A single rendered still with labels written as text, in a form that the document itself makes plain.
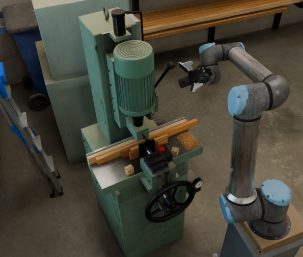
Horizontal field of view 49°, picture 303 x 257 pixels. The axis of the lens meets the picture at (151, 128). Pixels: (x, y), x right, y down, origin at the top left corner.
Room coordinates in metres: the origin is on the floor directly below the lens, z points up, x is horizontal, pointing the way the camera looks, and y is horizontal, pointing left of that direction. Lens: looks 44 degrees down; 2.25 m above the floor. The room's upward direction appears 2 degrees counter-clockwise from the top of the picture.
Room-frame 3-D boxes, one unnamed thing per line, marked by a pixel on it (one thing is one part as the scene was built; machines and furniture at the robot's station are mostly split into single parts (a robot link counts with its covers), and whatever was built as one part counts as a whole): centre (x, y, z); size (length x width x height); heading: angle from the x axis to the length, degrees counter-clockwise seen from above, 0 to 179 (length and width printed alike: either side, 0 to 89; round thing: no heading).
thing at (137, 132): (1.29, 0.07, 1.03); 0.14 x 0.07 x 0.09; 27
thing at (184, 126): (1.30, 0.01, 0.92); 0.62 x 0.02 x 0.04; 117
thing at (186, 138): (1.31, -0.20, 0.91); 0.12 x 0.09 x 0.03; 27
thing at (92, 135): (1.38, 0.12, 0.76); 0.57 x 0.45 x 0.09; 27
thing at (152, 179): (1.11, -0.03, 0.92); 0.15 x 0.13 x 0.09; 117
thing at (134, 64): (1.27, 0.07, 1.35); 0.18 x 0.18 x 0.31
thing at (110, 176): (1.18, 0.01, 0.87); 0.61 x 0.30 x 0.06; 117
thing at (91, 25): (1.53, 0.20, 1.16); 0.22 x 0.22 x 0.72; 27
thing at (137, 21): (1.62, 0.08, 1.40); 0.10 x 0.06 x 0.16; 27
